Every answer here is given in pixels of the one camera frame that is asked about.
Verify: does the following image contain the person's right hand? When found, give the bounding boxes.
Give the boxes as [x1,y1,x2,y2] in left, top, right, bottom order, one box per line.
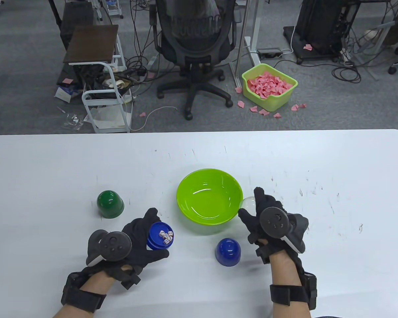
[238,187,309,265]

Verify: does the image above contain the person's left hand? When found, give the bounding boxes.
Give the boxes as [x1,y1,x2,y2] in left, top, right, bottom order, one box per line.
[86,208,170,290]

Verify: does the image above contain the clear plastic dome cover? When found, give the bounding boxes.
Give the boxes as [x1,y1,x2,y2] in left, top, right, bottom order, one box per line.
[239,196,257,212]

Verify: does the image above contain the blue dice cup base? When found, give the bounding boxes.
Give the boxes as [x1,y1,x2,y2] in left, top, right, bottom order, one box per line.
[147,222,174,250]

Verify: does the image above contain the dark grey motion controller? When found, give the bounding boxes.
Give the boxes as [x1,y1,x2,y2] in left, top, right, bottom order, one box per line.
[259,207,309,255]
[86,230,132,266]

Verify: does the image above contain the green dice cup cover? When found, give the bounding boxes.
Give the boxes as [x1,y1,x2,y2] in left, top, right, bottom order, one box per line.
[97,190,125,219]

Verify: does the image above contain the blue dice cup cover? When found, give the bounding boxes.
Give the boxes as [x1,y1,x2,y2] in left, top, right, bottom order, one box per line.
[215,238,242,266]

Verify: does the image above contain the lime green plastic bowl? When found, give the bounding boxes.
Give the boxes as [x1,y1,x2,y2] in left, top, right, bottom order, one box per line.
[176,168,243,236]

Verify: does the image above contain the person's right forearm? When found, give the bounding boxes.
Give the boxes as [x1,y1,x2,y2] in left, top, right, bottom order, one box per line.
[269,252,315,318]

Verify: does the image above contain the scattered pink floor scraps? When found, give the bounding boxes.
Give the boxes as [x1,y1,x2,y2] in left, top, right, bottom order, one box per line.
[235,87,307,119]

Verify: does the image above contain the light green plastic bin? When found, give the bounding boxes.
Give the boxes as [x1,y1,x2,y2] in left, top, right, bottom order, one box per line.
[241,64,298,112]

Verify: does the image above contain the pile of pink scraps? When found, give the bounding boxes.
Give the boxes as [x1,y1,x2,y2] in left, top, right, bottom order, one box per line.
[247,72,293,99]

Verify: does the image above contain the clear plastic wrapper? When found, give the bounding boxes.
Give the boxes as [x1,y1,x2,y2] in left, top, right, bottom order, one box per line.
[62,113,84,130]

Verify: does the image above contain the white metal cart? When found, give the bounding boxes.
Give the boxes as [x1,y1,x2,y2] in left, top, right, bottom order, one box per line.
[82,62,134,133]

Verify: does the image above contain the grey power box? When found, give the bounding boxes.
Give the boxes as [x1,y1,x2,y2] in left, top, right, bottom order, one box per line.
[257,48,283,59]

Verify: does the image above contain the white cardboard box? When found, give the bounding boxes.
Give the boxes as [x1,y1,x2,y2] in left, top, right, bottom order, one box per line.
[55,87,72,102]

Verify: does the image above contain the black wheeled platform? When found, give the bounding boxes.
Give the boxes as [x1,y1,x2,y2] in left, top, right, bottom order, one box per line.
[283,26,342,65]

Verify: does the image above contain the black mesh office chair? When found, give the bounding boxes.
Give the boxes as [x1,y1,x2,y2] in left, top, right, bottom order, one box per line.
[149,0,242,120]

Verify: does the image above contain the black computer tower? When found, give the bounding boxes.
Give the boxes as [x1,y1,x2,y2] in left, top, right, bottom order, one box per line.
[295,0,345,56]

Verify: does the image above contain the brown top side table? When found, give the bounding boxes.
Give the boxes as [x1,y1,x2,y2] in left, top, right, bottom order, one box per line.
[63,25,126,72]

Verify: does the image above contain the dark side table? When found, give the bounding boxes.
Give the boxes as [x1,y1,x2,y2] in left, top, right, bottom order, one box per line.
[48,0,95,51]

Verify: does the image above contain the black wrist camera strap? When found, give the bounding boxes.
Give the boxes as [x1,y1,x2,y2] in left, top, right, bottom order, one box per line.
[60,272,106,313]
[270,272,318,311]

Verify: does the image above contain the white floor cable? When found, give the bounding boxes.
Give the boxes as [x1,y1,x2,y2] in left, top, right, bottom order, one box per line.
[131,106,178,131]

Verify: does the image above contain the coiled black cable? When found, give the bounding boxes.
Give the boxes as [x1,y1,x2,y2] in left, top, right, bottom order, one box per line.
[332,65,362,83]

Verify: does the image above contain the white desk leg frame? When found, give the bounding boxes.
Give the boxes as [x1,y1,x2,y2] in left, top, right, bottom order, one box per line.
[230,0,262,88]

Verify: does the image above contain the black cable tangle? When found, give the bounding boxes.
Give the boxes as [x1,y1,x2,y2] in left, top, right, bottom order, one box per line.
[124,55,157,80]

